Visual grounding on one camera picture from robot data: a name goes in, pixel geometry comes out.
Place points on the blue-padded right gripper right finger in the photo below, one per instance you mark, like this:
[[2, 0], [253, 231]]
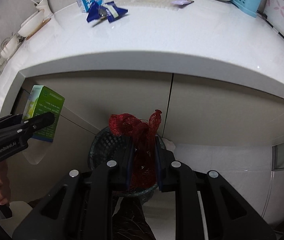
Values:
[[206, 205]]

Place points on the purple snack sachet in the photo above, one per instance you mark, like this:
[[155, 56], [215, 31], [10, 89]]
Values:
[[181, 3]]

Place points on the red mesh net bag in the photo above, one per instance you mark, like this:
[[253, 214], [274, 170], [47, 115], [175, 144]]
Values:
[[143, 135]]

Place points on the white lidded bowl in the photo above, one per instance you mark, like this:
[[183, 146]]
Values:
[[31, 24]]

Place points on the clear bubble wrap sheet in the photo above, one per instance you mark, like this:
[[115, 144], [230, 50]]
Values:
[[162, 4]]

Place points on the black mesh trash bin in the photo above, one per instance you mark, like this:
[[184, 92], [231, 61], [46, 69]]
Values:
[[110, 159]]

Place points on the wooden coaster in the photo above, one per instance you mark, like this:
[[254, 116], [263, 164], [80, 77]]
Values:
[[38, 28]]

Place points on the blue snack wrapper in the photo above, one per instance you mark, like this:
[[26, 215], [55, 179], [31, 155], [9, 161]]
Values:
[[109, 11]]

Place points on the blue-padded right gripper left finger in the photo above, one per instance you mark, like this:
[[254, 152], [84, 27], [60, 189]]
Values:
[[80, 205]]

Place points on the green cardboard box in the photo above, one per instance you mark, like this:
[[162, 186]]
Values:
[[42, 100]]

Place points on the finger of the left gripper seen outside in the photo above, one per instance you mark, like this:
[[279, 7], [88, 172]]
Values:
[[13, 123]]

